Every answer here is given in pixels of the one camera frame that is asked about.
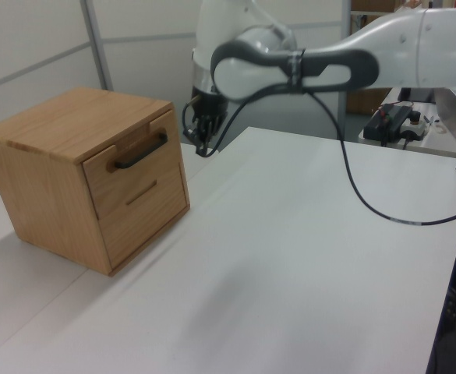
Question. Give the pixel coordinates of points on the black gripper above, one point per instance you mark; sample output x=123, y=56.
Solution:
x=211, y=104

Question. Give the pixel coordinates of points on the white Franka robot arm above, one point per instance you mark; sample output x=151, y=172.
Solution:
x=407, y=46

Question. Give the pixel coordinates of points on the wooden drawer with slot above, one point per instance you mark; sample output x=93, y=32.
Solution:
x=145, y=228

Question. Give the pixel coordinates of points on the wooden drawer cabinet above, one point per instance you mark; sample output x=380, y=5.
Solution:
x=36, y=195

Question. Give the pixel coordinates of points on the brown cardboard box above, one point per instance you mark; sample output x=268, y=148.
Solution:
x=368, y=101

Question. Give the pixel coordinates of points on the black electronics box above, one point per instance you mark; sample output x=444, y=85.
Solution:
x=387, y=122

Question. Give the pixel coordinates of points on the emergency stop button box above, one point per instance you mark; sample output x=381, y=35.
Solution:
x=414, y=125

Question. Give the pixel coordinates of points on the white side desk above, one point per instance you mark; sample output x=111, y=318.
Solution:
x=432, y=147

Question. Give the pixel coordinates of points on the grey shiny cover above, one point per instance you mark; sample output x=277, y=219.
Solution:
x=451, y=117

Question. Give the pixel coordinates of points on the grey partition post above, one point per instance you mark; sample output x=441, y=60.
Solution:
x=97, y=43

